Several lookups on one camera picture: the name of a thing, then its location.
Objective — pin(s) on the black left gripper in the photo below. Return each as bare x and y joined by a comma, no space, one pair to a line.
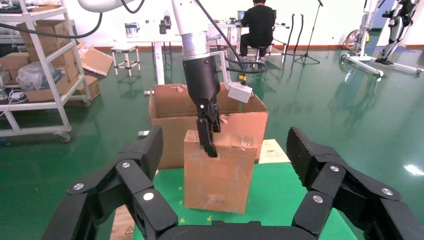
202,82

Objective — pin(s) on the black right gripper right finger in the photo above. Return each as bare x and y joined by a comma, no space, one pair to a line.
334,185

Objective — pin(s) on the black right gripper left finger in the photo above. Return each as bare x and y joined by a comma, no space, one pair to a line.
126,185

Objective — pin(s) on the small taped cardboard box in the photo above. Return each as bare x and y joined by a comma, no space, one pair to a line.
218,179

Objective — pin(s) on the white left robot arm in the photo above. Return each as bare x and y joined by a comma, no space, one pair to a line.
190,26

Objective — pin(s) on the large open cardboard carton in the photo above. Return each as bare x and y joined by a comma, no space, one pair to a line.
172,139

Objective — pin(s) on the printed cardboard box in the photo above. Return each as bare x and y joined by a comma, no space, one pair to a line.
88,90

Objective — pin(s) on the flat wide cardboard box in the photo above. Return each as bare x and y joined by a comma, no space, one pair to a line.
46,94

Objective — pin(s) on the flattened cardboard sheet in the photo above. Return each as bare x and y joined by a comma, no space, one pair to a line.
96,61

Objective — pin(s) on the small brown cardboard box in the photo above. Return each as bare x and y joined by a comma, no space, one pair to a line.
15,61

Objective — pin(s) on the stacked cardboard box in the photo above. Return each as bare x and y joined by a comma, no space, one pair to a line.
56,26

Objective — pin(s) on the small grey floor object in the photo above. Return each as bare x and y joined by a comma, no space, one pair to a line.
143,134

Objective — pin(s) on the green table cloth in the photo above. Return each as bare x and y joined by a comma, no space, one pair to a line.
271,198

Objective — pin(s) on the white work table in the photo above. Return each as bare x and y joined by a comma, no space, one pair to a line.
159,63

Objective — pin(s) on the chrome wheeled stool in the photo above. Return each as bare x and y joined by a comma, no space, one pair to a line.
258,51

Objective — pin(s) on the black bottle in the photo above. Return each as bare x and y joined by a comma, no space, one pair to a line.
162,27
167,20

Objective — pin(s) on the seated person in black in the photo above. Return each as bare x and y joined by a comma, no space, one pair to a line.
258,23

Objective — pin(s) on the small white stool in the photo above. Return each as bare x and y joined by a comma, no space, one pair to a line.
126,49

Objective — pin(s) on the white shelf rack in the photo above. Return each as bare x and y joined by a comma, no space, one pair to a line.
33,106

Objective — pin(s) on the black tripod stand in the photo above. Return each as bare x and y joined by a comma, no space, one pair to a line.
308,56

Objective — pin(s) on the metal pot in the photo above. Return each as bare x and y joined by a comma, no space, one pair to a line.
132,30

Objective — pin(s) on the black pole stand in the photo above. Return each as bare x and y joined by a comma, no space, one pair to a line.
292,30

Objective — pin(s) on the clear plastic bag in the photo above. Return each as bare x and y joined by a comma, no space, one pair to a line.
33,76

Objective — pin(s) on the hanging humanoid robot legs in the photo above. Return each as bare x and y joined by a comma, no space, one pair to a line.
396,30

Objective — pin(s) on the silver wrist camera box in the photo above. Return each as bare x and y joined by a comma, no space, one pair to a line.
240,92

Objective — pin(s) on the white support stand frame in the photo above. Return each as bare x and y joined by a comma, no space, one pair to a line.
364,63

